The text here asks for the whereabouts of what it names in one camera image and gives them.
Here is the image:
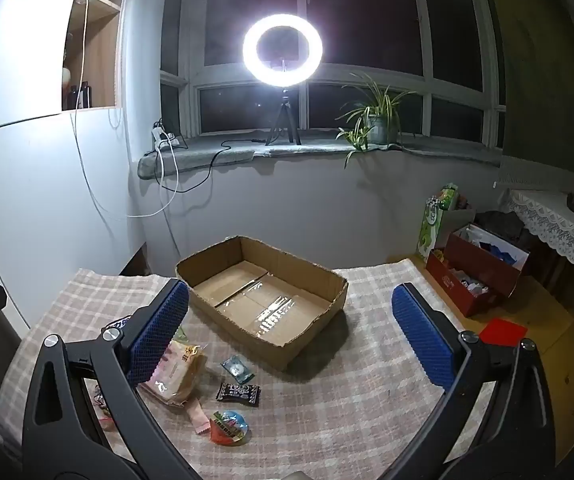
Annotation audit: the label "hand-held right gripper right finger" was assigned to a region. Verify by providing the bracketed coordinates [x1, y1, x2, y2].
[391, 282, 558, 480]

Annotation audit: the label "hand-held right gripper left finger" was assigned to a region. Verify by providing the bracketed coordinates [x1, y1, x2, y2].
[22, 279, 203, 480]

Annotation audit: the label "pink yellow bread packet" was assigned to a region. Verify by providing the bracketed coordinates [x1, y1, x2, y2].
[137, 337, 208, 408]

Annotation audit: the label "teal candy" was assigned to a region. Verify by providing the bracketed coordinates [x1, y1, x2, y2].
[221, 355, 255, 383]

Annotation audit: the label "cardboard box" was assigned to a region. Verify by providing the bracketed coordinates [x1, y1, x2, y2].
[174, 235, 349, 372]

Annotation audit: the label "small red box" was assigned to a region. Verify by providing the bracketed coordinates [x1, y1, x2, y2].
[425, 249, 508, 319]

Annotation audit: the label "red card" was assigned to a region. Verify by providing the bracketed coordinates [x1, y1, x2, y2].
[478, 318, 528, 346]

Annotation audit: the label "pink candy wrapper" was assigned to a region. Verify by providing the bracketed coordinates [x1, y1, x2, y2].
[186, 400, 213, 436]

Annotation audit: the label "large red box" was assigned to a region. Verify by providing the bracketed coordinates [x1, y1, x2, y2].
[444, 223, 531, 302]

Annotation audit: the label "red snack packet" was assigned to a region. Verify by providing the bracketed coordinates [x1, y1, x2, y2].
[90, 380, 118, 433]

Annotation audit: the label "green paper bag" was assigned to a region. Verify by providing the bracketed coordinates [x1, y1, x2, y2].
[418, 183, 460, 263]

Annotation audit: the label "black patterned candy wrapper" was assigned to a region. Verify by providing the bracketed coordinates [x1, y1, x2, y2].
[215, 382, 263, 406]

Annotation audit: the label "round colourful jelly cup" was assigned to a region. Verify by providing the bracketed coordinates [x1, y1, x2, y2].
[209, 409, 252, 446]

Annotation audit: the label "plaid blanket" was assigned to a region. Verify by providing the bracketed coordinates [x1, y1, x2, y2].
[0, 259, 498, 480]

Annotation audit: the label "white lace tablecloth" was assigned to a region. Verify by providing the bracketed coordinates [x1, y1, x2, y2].
[498, 187, 574, 311]

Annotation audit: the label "grey windowsill mat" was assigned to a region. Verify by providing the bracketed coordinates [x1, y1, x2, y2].
[137, 139, 502, 181]

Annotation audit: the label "white power strip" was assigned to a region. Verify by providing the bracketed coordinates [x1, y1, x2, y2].
[151, 127, 178, 150]

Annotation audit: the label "potted spider plant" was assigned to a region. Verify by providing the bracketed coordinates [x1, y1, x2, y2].
[336, 71, 418, 168]

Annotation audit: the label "dark bottles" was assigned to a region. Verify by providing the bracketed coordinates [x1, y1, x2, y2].
[68, 81, 91, 110]

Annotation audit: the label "black tripod stand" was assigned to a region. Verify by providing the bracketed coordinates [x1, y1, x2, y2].
[265, 57, 303, 147]

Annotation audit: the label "wooden shelf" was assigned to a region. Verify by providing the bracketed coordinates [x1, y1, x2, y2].
[62, 0, 124, 111]

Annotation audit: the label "dark curtain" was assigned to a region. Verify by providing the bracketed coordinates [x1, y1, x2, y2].
[487, 0, 574, 183]

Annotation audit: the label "window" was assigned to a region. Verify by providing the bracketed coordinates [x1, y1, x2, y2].
[159, 0, 508, 152]

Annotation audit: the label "white cable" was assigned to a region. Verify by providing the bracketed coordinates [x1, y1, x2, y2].
[70, 0, 180, 218]

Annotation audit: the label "black cable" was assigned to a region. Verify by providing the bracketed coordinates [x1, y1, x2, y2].
[174, 135, 268, 195]

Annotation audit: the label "ring light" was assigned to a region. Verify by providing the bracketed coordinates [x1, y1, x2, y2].
[242, 14, 324, 83]

